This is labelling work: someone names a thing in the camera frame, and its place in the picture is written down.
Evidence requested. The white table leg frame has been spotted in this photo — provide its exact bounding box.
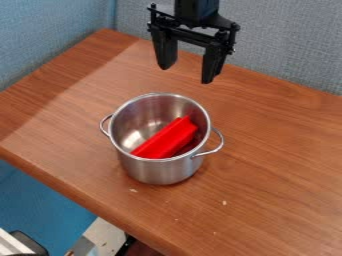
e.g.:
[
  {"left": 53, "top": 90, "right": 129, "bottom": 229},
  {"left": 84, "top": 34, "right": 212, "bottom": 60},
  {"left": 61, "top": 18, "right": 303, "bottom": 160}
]
[{"left": 64, "top": 218, "right": 125, "bottom": 256}]

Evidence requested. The stainless steel pot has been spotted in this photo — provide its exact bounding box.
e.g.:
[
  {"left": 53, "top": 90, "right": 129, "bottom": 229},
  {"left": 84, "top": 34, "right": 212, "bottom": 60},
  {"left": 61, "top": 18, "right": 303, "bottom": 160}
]
[{"left": 99, "top": 93, "right": 220, "bottom": 185}]

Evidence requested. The black and white object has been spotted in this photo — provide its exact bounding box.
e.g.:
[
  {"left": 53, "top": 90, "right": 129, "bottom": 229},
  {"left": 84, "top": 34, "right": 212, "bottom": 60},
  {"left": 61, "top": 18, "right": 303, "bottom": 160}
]
[{"left": 0, "top": 228, "right": 49, "bottom": 256}]

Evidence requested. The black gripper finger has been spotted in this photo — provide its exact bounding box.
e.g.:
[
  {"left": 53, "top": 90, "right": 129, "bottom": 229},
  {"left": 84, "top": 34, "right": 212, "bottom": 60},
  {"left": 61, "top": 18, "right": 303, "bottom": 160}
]
[
  {"left": 151, "top": 29, "right": 178, "bottom": 70},
  {"left": 202, "top": 43, "right": 227, "bottom": 84}
]

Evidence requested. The red plastic block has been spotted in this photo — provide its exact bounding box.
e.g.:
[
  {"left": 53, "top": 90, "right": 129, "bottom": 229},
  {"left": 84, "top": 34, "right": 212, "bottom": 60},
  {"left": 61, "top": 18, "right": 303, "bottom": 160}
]
[{"left": 131, "top": 116, "right": 198, "bottom": 159}]

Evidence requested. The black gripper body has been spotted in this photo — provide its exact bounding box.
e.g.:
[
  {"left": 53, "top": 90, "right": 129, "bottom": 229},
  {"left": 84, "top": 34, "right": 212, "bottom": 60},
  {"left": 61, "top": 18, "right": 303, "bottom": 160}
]
[{"left": 148, "top": 0, "right": 240, "bottom": 54}]

